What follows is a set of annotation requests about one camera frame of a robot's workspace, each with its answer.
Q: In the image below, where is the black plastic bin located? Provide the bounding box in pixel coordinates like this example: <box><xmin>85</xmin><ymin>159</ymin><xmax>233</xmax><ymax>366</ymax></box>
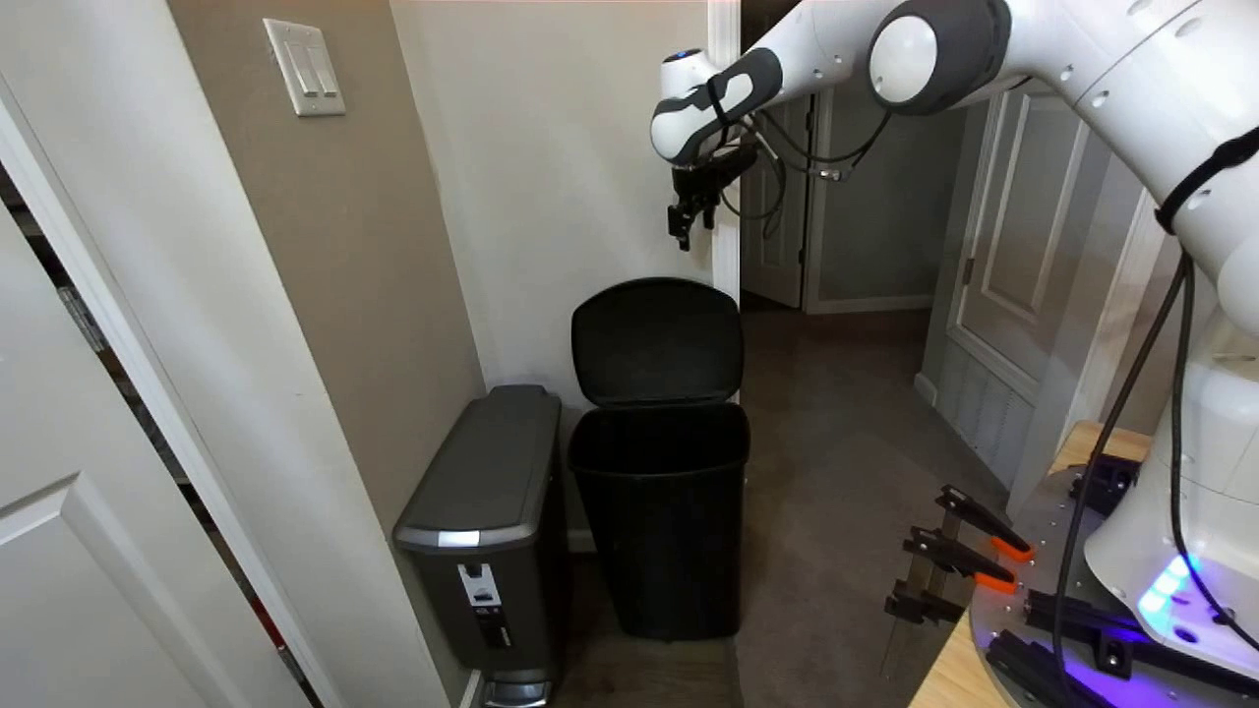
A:
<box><xmin>570</xmin><ymin>407</ymin><xmax>753</xmax><ymax>640</ymax></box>

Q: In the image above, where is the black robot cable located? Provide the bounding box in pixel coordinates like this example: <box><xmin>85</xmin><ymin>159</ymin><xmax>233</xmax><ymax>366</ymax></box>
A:
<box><xmin>1046</xmin><ymin>123</ymin><xmax>1259</xmax><ymax>660</ymax></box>

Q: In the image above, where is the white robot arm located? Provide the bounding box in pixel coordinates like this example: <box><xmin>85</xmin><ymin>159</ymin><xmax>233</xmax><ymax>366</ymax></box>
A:
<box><xmin>649</xmin><ymin>0</ymin><xmax>1259</xmax><ymax>678</ymax></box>

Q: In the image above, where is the white closet door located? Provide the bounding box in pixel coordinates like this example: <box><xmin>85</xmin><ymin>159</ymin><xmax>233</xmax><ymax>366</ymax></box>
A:
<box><xmin>0</xmin><ymin>211</ymin><xmax>308</xmax><ymax>708</ymax></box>

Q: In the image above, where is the grey panelled door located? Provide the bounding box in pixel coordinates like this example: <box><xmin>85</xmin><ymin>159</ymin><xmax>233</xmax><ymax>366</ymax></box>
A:
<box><xmin>917</xmin><ymin>83</ymin><xmax>1162</xmax><ymax>509</ymax></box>

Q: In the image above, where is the black clamp on table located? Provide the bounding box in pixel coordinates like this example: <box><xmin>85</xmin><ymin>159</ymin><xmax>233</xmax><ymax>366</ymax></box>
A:
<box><xmin>985</xmin><ymin>587</ymin><xmax>1259</xmax><ymax>708</ymax></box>

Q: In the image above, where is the wooden table board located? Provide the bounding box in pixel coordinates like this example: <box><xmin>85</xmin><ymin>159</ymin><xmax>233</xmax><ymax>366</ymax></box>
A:
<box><xmin>907</xmin><ymin>420</ymin><xmax>1100</xmax><ymax>708</ymax></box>

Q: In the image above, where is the black orange clamp upper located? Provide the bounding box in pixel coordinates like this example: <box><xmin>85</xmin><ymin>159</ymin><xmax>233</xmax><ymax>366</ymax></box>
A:
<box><xmin>936</xmin><ymin>483</ymin><xmax>1035</xmax><ymax>564</ymax></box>

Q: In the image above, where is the black orange clamp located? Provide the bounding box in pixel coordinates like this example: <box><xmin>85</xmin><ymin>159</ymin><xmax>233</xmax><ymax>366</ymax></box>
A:
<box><xmin>905</xmin><ymin>527</ymin><xmax>1020</xmax><ymax>595</ymax></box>
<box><xmin>936</xmin><ymin>483</ymin><xmax>1035</xmax><ymax>564</ymax></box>

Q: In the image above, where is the black orange clamp lower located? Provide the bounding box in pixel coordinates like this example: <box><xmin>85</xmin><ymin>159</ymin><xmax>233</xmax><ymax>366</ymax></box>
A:
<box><xmin>905</xmin><ymin>527</ymin><xmax>1020</xmax><ymax>595</ymax></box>

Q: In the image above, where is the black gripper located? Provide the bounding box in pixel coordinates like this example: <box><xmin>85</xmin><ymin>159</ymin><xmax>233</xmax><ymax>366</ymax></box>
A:
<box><xmin>663</xmin><ymin>131</ymin><xmax>755</xmax><ymax>250</ymax></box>

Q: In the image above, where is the grey pedal trash can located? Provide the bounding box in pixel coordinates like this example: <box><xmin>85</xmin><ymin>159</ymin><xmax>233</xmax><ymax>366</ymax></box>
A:
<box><xmin>395</xmin><ymin>386</ymin><xmax>570</xmax><ymax>704</ymax></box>

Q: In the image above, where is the black bin lid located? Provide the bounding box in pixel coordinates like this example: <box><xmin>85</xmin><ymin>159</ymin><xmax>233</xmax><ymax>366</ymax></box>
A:
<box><xmin>570</xmin><ymin>275</ymin><xmax>745</xmax><ymax>407</ymax></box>

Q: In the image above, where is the white wall light switch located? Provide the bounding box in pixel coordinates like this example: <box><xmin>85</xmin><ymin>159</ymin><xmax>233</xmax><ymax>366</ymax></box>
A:
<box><xmin>265</xmin><ymin>21</ymin><xmax>345</xmax><ymax>119</ymax></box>

